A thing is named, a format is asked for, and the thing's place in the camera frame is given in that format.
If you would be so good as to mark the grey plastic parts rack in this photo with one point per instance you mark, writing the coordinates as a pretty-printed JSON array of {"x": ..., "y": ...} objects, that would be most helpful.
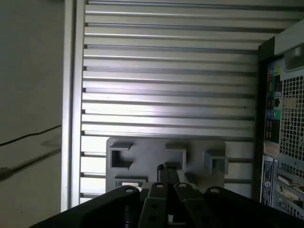
[{"x": 147, "y": 152}]

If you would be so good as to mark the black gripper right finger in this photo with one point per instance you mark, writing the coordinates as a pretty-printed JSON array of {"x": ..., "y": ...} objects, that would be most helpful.
[{"x": 185, "y": 197}]

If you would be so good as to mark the black PC case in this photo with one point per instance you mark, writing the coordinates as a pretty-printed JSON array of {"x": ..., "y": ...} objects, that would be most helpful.
[{"x": 292, "y": 118}]

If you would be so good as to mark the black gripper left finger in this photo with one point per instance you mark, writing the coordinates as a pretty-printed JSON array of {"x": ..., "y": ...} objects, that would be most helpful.
[{"x": 156, "y": 197}]

